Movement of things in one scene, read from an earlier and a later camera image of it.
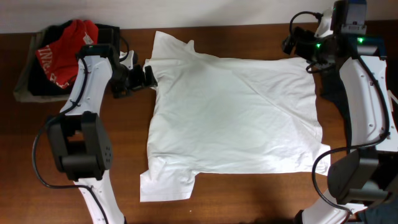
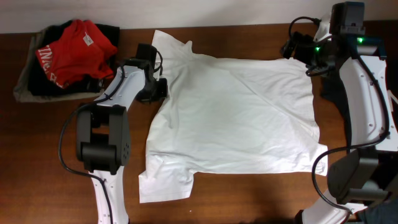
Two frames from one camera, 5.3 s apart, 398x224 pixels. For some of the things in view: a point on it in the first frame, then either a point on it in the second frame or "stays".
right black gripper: [305, 37] stays
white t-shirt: [211, 115] stays
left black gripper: [140, 81] to [163, 91]
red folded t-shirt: [59, 59] stays
